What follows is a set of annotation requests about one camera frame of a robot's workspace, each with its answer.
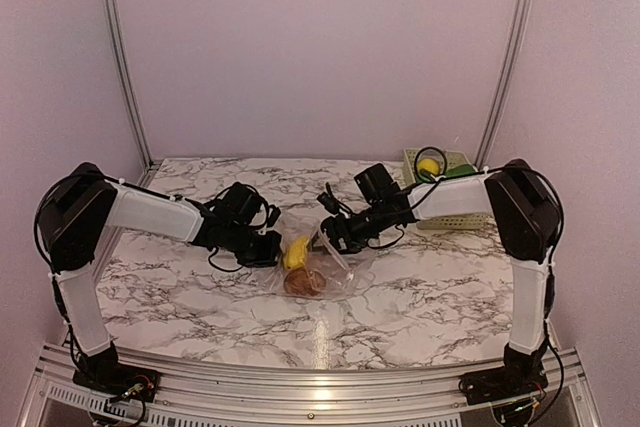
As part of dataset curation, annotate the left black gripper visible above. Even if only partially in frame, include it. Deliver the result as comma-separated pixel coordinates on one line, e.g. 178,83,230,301
225,221,287,268

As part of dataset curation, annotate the clear zip top bag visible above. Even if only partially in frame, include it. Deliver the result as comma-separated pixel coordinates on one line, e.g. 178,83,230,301
253,214,376,300

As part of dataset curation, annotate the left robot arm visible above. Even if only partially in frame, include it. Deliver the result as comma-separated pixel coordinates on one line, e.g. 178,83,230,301
33,162,281,402

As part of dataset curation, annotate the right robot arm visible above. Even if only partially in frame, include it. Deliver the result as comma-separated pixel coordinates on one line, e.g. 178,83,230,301
317,159,565,405

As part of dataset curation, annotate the pale green plastic basket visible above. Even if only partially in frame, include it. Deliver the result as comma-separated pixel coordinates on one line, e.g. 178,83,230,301
402,147,492,230

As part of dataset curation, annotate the fake bok choy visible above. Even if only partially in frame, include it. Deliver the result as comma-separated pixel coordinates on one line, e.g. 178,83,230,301
445,164,477,178

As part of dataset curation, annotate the left aluminium frame post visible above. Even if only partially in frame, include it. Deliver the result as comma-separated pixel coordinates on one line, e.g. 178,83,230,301
103,0,154,170

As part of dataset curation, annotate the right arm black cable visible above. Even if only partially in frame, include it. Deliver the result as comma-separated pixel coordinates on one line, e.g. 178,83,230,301
324,146,566,268

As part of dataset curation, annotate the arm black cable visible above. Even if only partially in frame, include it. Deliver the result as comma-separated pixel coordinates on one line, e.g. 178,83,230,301
324,146,566,268
202,181,281,273

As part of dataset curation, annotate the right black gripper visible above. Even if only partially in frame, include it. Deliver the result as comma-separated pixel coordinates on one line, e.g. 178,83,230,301
306,202,389,255

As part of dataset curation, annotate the fake yellow pepper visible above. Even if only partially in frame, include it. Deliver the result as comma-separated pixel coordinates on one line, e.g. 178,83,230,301
417,157,440,176

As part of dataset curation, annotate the aluminium frame post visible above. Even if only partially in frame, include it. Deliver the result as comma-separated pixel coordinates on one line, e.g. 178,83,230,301
103,0,154,170
475,0,532,167

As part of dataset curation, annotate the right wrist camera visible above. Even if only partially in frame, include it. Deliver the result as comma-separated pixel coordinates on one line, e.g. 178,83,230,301
317,191,342,215

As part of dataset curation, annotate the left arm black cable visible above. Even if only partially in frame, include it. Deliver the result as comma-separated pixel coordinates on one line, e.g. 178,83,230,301
202,181,281,273

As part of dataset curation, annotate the right aluminium frame post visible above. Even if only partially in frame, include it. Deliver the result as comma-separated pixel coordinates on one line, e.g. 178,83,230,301
475,0,532,167

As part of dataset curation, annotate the front aluminium rail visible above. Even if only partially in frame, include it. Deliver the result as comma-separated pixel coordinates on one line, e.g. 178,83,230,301
17,343,604,426

